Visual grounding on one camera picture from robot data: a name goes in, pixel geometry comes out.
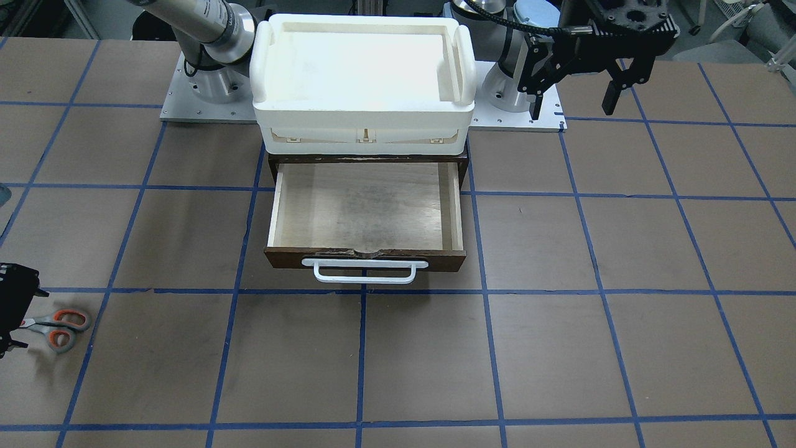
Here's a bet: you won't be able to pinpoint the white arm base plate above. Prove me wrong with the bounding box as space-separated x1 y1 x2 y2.
470 85 568 133
160 54 256 124

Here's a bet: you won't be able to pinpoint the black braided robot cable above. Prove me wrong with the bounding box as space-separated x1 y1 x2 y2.
466 0 595 38

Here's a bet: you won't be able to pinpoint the orange grey handled scissors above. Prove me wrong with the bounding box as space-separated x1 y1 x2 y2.
18 308 91 354

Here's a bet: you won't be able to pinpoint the white plastic tray bin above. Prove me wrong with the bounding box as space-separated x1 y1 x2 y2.
249 14 477 156

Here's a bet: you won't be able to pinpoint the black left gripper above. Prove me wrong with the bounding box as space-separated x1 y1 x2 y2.
516 1 678 120

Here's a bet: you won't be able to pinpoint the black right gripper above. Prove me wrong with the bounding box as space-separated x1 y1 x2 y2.
1 262 49 357

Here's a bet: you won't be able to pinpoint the wooden drawer with white handle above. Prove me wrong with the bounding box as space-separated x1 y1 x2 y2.
264 162 466 284

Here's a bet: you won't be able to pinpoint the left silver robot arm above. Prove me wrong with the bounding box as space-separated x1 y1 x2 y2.
447 1 680 119

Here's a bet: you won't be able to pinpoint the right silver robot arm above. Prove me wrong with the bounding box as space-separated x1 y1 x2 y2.
1 1 266 353

